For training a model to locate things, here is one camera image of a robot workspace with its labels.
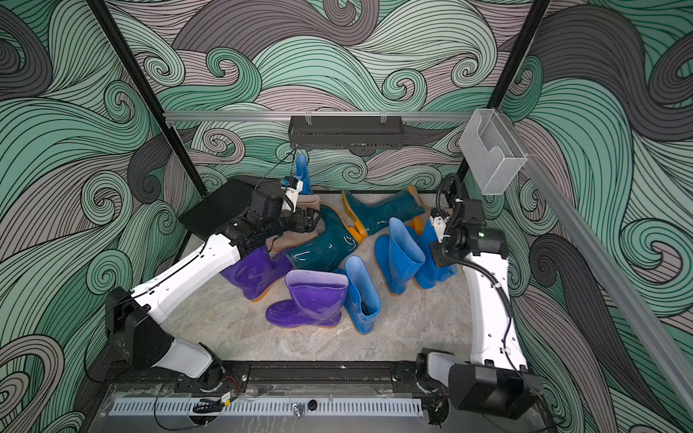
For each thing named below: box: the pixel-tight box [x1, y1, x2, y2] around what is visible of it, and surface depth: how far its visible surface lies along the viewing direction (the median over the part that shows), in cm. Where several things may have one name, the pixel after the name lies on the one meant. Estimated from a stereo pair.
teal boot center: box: [286, 205, 361, 272], surface depth 100 cm
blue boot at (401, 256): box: [375, 217, 426, 295], surface depth 74 cm
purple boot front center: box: [265, 269, 350, 328], surface depth 70 cm
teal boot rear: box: [341, 189, 426, 239], surface depth 109 cm
